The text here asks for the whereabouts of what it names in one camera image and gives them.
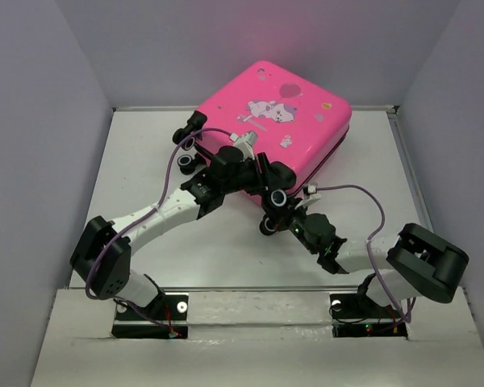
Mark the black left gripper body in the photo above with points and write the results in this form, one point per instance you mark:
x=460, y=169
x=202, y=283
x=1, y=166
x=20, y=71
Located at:
x=249, y=179

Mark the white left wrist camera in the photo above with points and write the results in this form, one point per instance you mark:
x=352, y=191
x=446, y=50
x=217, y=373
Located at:
x=245, y=143

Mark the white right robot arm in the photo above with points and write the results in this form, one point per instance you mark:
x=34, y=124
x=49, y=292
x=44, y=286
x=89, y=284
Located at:
x=414, y=263

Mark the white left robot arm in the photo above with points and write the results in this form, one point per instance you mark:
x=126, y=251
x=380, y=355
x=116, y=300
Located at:
x=102, y=257

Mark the pink hard-shell suitcase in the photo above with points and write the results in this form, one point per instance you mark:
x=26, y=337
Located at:
x=298, y=123

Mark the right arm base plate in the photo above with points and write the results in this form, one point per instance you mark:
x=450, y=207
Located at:
x=353, y=318

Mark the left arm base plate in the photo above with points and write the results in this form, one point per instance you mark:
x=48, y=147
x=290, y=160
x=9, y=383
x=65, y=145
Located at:
x=168, y=322

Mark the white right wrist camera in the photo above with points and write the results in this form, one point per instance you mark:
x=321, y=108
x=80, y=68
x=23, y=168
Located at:
x=310, y=195

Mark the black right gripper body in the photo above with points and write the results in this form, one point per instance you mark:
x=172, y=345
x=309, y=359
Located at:
x=293, y=220

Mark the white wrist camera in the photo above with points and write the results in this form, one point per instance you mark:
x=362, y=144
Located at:
x=310, y=195
x=245, y=143

